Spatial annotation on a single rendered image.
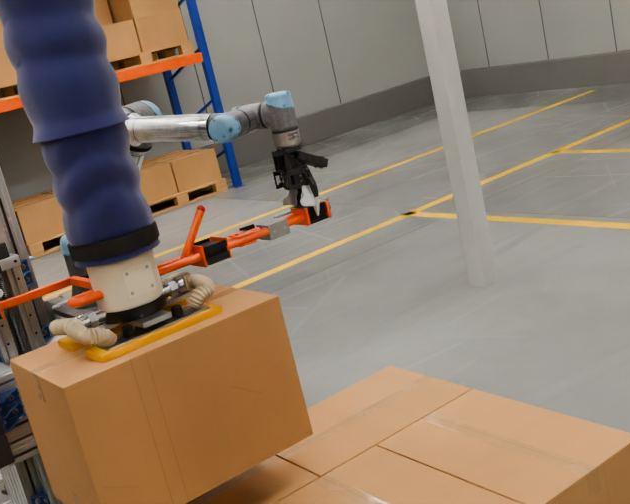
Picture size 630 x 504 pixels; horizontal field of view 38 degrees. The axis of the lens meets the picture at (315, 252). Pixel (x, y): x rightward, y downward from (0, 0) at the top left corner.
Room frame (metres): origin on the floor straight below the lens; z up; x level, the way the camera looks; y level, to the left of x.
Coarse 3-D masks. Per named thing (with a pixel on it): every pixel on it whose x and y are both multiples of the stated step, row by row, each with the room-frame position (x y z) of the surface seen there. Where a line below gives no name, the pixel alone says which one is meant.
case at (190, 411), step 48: (192, 336) 2.12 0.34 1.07; (240, 336) 2.18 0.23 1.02; (288, 336) 2.26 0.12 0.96; (48, 384) 2.02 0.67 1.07; (96, 384) 1.97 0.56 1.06; (144, 384) 2.03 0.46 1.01; (192, 384) 2.10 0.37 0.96; (240, 384) 2.16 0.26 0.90; (288, 384) 2.24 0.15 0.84; (48, 432) 2.13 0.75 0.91; (96, 432) 1.95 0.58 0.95; (144, 432) 2.01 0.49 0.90; (192, 432) 2.07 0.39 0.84; (240, 432) 2.14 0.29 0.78; (288, 432) 2.21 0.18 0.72; (96, 480) 1.93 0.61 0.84; (144, 480) 1.99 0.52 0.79; (192, 480) 2.05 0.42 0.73
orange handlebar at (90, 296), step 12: (288, 216) 2.57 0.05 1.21; (300, 216) 2.54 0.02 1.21; (264, 228) 2.47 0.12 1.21; (228, 240) 2.45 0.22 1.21; (240, 240) 2.42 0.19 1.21; (252, 240) 2.44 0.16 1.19; (168, 264) 2.30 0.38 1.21; (180, 264) 2.31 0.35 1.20; (72, 276) 2.44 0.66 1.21; (48, 288) 2.40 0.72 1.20; (60, 288) 2.41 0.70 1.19; (12, 300) 2.34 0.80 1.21; (24, 300) 2.36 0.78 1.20; (72, 300) 2.16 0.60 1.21; (84, 300) 2.16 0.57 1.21; (96, 300) 2.18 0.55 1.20
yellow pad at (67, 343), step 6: (168, 306) 2.35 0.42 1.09; (126, 324) 2.28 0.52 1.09; (114, 330) 2.26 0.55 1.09; (120, 330) 2.27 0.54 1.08; (66, 336) 2.29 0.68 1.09; (60, 342) 2.26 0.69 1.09; (66, 342) 2.23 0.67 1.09; (72, 342) 2.22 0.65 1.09; (66, 348) 2.23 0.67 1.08; (72, 348) 2.20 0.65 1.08; (78, 348) 2.20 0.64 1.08
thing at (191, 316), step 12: (180, 312) 2.20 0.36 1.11; (192, 312) 2.21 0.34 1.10; (204, 312) 2.20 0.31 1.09; (216, 312) 2.22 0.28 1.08; (156, 324) 2.18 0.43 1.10; (168, 324) 2.16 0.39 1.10; (180, 324) 2.16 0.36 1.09; (192, 324) 2.18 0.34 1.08; (120, 336) 2.15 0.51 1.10; (132, 336) 2.12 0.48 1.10; (144, 336) 2.12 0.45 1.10; (156, 336) 2.12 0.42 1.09; (96, 348) 2.11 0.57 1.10; (108, 348) 2.07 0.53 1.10; (120, 348) 2.07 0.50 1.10; (132, 348) 2.08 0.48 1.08; (96, 360) 2.07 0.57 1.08; (108, 360) 2.05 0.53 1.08
